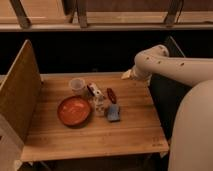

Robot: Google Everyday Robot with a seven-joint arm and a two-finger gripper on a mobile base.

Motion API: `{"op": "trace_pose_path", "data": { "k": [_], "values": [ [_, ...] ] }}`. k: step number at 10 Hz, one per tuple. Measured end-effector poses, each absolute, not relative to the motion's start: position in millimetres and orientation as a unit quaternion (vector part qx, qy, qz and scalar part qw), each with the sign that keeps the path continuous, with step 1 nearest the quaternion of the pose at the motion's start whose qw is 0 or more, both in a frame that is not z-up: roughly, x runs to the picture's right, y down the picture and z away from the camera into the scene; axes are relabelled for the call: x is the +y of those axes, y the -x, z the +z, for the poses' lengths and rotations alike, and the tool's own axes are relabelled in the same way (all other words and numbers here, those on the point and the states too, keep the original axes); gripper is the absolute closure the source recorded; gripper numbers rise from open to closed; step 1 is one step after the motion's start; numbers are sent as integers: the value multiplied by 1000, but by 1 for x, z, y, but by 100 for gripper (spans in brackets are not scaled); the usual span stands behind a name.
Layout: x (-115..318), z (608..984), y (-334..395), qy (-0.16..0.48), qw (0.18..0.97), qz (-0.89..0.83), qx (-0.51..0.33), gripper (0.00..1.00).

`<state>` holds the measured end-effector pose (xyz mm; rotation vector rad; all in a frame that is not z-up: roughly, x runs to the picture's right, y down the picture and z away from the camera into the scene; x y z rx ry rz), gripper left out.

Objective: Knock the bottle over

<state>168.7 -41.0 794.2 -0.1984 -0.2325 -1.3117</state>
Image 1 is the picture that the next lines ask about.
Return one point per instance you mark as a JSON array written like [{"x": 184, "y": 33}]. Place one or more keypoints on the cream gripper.
[{"x": 127, "y": 75}]

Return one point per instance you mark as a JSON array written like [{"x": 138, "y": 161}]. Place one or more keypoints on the clear plastic bottle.
[{"x": 99, "y": 106}]

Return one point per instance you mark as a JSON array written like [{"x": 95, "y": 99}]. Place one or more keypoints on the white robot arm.
[{"x": 191, "y": 146}]

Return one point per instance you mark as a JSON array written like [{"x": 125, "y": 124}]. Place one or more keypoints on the dark red snack bar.
[{"x": 111, "y": 95}]

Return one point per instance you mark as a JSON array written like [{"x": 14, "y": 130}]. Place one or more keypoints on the blue sponge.
[{"x": 113, "y": 113}]

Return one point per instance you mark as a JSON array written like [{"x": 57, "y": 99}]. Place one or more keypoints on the black right side panel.
[{"x": 167, "y": 95}]

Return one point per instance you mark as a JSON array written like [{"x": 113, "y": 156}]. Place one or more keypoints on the clear plastic cup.
[{"x": 78, "y": 86}]

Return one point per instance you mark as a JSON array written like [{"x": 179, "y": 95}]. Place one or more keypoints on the orange bowl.
[{"x": 73, "y": 111}]

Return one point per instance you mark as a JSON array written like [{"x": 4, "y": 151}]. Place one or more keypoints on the left wooden side panel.
[{"x": 19, "y": 91}]

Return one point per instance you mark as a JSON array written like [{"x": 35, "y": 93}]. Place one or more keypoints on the wooden shelf rail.
[{"x": 105, "y": 15}]

